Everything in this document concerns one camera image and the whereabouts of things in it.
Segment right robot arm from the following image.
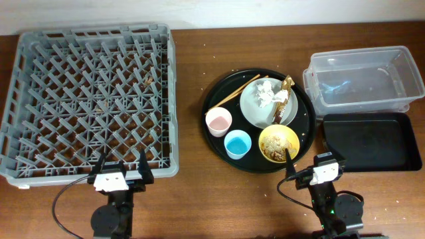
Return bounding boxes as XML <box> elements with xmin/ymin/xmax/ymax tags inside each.
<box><xmin>277</xmin><ymin>150</ymin><xmax>385</xmax><ymax>239</ymax></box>

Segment white tissue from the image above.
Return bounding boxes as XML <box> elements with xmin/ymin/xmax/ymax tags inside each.
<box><xmin>256</xmin><ymin>80</ymin><xmax>290</xmax><ymax>108</ymax></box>

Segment food scraps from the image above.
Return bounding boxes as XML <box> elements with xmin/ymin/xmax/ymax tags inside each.
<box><xmin>260</xmin><ymin>135</ymin><xmax>297</xmax><ymax>163</ymax></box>

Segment blue cup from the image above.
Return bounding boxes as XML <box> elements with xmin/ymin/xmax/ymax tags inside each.
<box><xmin>224</xmin><ymin>129</ymin><xmax>252</xmax><ymax>160</ymax></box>

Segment clear plastic bin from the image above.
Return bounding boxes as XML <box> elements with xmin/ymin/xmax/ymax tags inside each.
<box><xmin>303</xmin><ymin>46</ymin><xmax>424</xmax><ymax>117</ymax></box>

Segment pink cup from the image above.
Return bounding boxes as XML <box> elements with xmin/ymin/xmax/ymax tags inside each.
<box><xmin>205</xmin><ymin>107</ymin><xmax>232</xmax><ymax>137</ymax></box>

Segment grey round plate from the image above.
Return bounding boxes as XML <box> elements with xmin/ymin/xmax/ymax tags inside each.
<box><xmin>239</xmin><ymin>78</ymin><xmax>298</xmax><ymax>129</ymax></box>

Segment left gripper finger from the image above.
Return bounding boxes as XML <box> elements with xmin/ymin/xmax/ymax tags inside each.
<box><xmin>138</xmin><ymin>149</ymin><xmax>154</xmax><ymax>185</ymax></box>
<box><xmin>88</xmin><ymin>153</ymin><xmax>106</xmax><ymax>181</ymax></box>

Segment yellow bowl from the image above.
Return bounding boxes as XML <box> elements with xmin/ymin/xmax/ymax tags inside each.
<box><xmin>258</xmin><ymin>125</ymin><xmax>300</xmax><ymax>163</ymax></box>

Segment brown snack wrapper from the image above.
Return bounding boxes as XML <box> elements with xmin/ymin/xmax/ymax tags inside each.
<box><xmin>272</xmin><ymin>75</ymin><xmax>295</xmax><ymax>124</ymax></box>

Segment black rectangular bin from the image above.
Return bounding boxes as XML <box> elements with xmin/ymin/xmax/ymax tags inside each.
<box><xmin>323</xmin><ymin>112</ymin><xmax>422</xmax><ymax>172</ymax></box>

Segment grey dishwasher rack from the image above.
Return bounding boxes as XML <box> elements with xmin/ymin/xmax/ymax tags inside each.
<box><xmin>1</xmin><ymin>23</ymin><xmax>179</xmax><ymax>189</ymax></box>

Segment round black tray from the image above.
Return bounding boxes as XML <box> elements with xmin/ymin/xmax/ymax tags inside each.
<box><xmin>202</xmin><ymin>69</ymin><xmax>316</xmax><ymax>173</ymax></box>

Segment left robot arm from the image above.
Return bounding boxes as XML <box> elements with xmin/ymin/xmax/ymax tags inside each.
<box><xmin>87</xmin><ymin>151</ymin><xmax>154</xmax><ymax>239</ymax></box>

